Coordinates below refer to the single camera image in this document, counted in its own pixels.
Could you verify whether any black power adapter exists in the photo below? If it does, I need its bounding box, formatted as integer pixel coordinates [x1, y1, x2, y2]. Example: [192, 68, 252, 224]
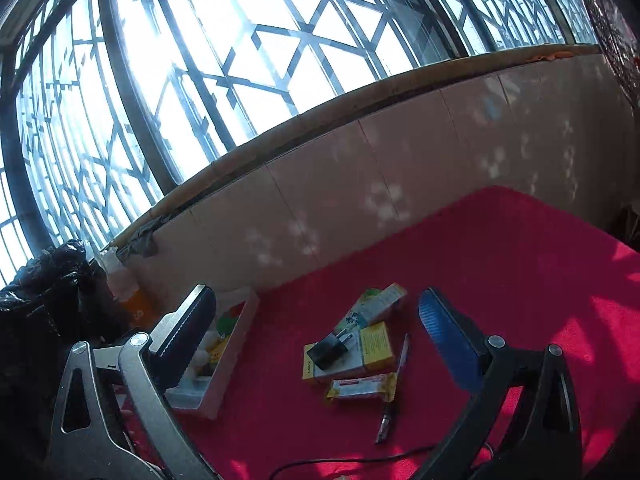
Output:
[306, 330, 354, 370]

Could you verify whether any yellow white medicine box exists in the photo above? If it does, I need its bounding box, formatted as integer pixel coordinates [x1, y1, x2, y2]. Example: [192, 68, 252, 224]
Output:
[302, 322, 396, 382]

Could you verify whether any orange white bottle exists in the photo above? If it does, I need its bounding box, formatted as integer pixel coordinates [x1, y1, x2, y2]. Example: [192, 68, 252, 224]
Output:
[98, 247, 158, 333]

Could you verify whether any red bed blanket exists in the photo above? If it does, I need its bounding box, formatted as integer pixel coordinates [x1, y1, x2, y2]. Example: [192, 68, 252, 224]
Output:
[178, 186, 639, 479]

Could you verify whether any dark pen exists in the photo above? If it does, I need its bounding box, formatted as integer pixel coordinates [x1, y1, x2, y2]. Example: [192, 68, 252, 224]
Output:
[375, 334, 410, 445]

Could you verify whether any white cardboard storage box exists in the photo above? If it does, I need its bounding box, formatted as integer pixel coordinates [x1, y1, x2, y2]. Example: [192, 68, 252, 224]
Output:
[165, 287, 259, 419]

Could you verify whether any black plastic bag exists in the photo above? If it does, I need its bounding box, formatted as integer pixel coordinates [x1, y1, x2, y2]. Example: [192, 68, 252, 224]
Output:
[1, 240, 130, 479]

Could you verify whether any window metal grille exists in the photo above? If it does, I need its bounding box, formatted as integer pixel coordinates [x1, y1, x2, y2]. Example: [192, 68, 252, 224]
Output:
[1, 0, 597, 283]

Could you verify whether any white blue medicine box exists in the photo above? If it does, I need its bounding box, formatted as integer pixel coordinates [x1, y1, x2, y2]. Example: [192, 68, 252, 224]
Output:
[333, 283, 408, 335]

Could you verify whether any yellow red snack packet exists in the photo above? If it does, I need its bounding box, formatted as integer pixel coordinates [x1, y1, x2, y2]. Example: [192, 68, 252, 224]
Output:
[326, 372, 397, 403]

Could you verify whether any orange cloth on sill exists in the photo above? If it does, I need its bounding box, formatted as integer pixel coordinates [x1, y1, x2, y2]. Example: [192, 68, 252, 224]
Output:
[526, 50, 575, 63]

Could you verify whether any grey cloth on sill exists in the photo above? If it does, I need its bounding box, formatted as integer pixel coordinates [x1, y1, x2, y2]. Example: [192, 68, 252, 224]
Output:
[116, 214, 171, 262]

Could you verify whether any black cable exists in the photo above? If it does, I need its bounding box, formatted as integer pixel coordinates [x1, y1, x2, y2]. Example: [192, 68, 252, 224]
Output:
[267, 441, 497, 480]

